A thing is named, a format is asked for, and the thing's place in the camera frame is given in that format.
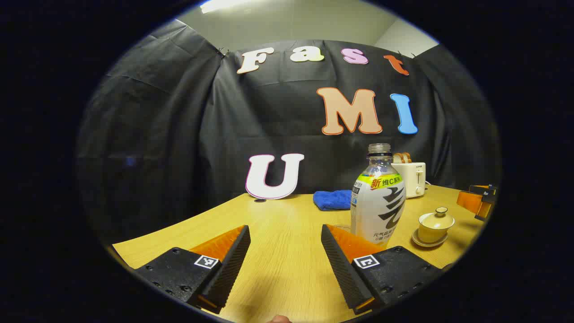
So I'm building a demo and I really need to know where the blue folded cloth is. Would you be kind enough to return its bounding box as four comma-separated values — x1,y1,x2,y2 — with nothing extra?
313,189,352,211

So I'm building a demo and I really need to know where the cream teacup lid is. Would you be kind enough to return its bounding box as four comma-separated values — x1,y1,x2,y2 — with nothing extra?
418,207,455,231

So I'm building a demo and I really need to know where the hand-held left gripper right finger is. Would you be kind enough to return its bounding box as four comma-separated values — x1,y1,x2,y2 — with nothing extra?
321,223,444,315

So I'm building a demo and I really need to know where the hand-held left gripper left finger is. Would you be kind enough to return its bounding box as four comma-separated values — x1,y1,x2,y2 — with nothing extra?
135,224,252,314

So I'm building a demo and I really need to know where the white toaster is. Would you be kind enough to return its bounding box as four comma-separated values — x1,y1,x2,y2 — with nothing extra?
391,161,426,198

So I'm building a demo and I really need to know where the black backdrop cloth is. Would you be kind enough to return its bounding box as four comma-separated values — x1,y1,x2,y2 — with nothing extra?
76,20,500,243

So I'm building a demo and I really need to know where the white label water bottle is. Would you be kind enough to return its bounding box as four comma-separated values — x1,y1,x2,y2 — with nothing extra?
350,144,407,247

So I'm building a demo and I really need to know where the cream ceramic saucer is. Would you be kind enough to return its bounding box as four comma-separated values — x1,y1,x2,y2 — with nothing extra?
412,229,449,248

